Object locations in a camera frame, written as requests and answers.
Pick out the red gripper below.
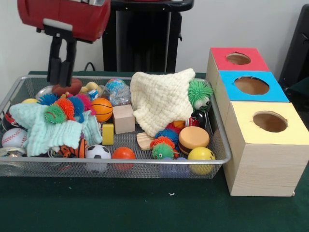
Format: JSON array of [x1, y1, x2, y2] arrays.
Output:
[[17, 0, 112, 87]]

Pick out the cream knitted cloth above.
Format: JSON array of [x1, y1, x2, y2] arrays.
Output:
[[129, 68, 196, 138]]

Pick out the clear mesh bin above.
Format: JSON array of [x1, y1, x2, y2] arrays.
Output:
[[0, 74, 232, 179]]

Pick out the wooden box with three holes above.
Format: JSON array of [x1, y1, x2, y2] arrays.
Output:
[[206, 47, 309, 197]]

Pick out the brown toy football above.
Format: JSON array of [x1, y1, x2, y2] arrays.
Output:
[[51, 77, 83, 97]]

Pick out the long multicoloured spiky caterpillar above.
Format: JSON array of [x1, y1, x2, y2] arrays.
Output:
[[37, 93, 94, 125]]

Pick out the small orange basketball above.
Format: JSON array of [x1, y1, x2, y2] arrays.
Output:
[[91, 97, 113, 122]]

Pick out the mint green knitted cloth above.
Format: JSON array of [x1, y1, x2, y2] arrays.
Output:
[[9, 102, 104, 157]]

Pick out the small soccer ball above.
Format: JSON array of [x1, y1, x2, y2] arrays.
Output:
[[84, 144, 112, 173]]

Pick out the plain orange ball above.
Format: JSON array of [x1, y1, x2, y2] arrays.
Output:
[[112, 146, 136, 171]]

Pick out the green-headed spiky caterpillar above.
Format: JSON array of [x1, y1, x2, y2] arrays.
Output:
[[149, 128, 181, 160]]

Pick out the green spiky ball toy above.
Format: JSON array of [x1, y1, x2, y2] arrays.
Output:
[[188, 79, 213, 109]]

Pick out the toy burger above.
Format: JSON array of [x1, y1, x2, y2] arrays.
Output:
[[178, 126, 210, 155]]

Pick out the yellow smiley ball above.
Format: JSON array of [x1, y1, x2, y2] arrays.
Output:
[[187, 146, 216, 175]]

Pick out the black panel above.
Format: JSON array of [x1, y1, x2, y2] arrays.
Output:
[[279, 4, 309, 84]]

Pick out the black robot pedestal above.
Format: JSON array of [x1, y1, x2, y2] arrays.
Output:
[[101, 0, 195, 73]]

